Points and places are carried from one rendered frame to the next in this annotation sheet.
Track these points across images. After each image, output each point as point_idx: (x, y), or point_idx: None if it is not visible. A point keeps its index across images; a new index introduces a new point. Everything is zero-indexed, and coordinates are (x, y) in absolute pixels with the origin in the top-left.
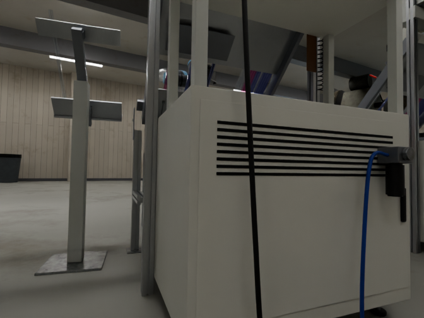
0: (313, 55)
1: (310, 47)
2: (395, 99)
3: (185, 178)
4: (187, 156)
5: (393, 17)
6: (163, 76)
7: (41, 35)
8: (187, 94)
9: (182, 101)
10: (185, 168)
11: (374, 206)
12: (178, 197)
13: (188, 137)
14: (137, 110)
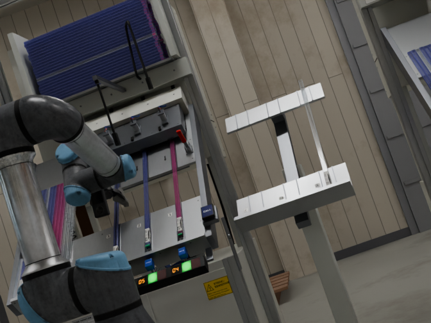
0: (81, 223)
1: (83, 215)
2: None
3: (269, 281)
4: (265, 270)
5: (97, 220)
6: (129, 159)
7: (321, 99)
8: (255, 241)
9: (254, 243)
10: (267, 276)
11: None
12: (272, 293)
13: (263, 261)
14: (218, 221)
